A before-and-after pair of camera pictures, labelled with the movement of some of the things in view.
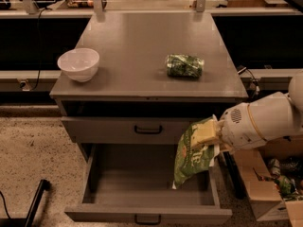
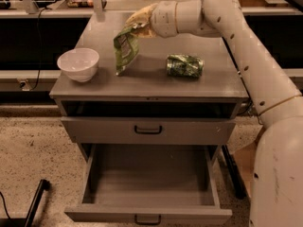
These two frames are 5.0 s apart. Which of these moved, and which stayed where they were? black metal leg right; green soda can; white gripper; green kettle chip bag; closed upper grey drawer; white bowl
Moved: white gripper; green kettle chip bag
Stayed: green soda can; white bowl; closed upper grey drawer; black metal leg right
